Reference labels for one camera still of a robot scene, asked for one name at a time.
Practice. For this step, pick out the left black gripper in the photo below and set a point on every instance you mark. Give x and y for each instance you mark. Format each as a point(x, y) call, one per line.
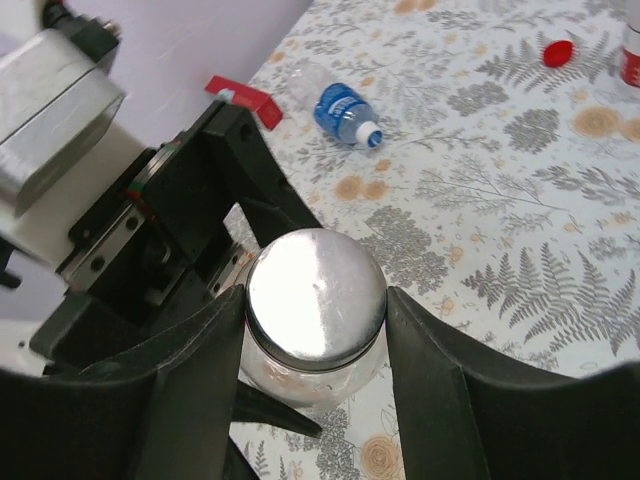
point(152, 250)

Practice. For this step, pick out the red bottle cap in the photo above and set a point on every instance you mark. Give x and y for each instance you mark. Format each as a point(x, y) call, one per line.
point(557, 53)

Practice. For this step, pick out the red label water bottle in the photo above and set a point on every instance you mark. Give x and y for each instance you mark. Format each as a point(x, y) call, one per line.
point(629, 64)

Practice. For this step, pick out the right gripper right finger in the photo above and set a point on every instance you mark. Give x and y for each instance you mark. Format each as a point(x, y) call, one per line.
point(467, 411)

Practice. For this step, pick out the red toothpaste box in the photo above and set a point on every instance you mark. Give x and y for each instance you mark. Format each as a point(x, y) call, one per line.
point(257, 101)

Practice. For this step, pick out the clear jar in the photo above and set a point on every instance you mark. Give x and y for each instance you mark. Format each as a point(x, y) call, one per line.
point(311, 392)

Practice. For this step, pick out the blue label water bottle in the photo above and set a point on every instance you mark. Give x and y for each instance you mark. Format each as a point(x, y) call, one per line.
point(338, 110)

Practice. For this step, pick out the silver jar lid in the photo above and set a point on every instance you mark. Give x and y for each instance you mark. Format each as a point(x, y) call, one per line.
point(316, 300)

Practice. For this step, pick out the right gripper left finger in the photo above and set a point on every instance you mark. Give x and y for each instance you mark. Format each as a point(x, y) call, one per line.
point(160, 410)

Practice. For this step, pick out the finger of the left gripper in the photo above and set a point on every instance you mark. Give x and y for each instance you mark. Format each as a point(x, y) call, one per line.
point(253, 406)

